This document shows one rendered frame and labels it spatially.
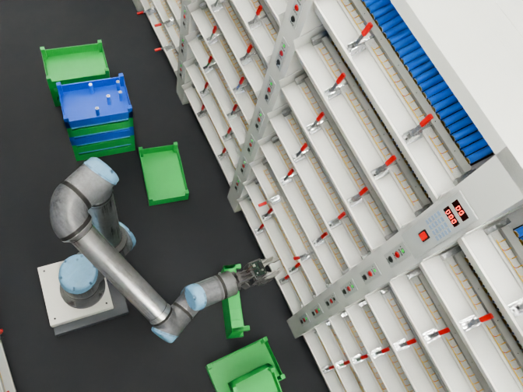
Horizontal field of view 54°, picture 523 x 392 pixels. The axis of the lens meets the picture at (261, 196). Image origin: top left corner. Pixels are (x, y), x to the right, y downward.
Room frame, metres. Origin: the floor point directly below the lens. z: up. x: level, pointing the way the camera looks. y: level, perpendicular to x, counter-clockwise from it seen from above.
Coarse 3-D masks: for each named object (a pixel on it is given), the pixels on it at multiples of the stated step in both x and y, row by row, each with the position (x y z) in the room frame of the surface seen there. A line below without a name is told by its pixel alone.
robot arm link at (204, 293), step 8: (208, 280) 0.47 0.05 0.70; (216, 280) 0.48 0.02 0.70; (192, 288) 0.42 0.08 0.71; (200, 288) 0.43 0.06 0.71; (208, 288) 0.44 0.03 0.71; (216, 288) 0.46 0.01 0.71; (224, 288) 0.47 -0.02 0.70; (192, 296) 0.40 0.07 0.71; (200, 296) 0.41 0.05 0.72; (208, 296) 0.42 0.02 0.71; (216, 296) 0.43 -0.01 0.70; (224, 296) 0.45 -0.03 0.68; (192, 304) 0.38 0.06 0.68; (200, 304) 0.38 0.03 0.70; (208, 304) 0.40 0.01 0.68
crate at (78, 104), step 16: (96, 80) 1.20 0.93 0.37; (112, 80) 1.25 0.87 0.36; (64, 96) 1.08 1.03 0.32; (80, 96) 1.12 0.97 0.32; (96, 96) 1.15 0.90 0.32; (112, 96) 1.19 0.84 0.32; (64, 112) 1.01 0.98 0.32; (80, 112) 1.04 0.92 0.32; (112, 112) 1.11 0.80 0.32; (128, 112) 1.12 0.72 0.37
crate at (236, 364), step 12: (240, 348) 0.42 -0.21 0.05; (252, 348) 0.45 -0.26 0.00; (264, 348) 0.48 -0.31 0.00; (216, 360) 0.33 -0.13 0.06; (228, 360) 0.36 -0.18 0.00; (240, 360) 0.38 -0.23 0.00; (252, 360) 0.41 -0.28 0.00; (264, 360) 0.43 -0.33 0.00; (216, 372) 0.29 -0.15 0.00; (228, 372) 0.31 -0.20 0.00; (240, 372) 0.34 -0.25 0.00; (276, 372) 0.40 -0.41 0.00; (216, 384) 0.24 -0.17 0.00
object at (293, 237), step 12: (264, 156) 1.08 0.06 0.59; (252, 168) 1.04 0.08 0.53; (264, 168) 1.06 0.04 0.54; (264, 180) 1.01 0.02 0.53; (276, 192) 0.98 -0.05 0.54; (276, 204) 0.93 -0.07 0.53; (276, 216) 0.88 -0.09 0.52; (288, 216) 0.90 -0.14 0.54; (288, 228) 0.85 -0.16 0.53; (300, 240) 0.82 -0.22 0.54; (300, 252) 0.78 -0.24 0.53; (312, 264) 0.75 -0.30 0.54; (312, 276) 0.71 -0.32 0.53; (324, 276) 0.72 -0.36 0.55; (324, 288) 0.68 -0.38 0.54
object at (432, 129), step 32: (320, 0) 1.05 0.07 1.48; (352, 0) 1.05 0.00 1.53; (384, 0) 1.07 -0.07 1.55; (352, 32) 0.98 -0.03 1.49; (384, 32) 0.99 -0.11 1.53; (352, 64) 0.91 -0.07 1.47; (384, 64) 0.92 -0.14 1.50; (416, 64) 0.93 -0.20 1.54; (384, 96) 0.84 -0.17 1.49; (416, 96) 0.85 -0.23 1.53; (448, 96) 0.88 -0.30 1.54; (416, 128) 0.76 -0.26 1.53; (448, 128) 0.80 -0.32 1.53; (416, 160) 0.72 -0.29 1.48; (448, 160) 0.73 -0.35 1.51; (480, 160) 0.75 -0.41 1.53
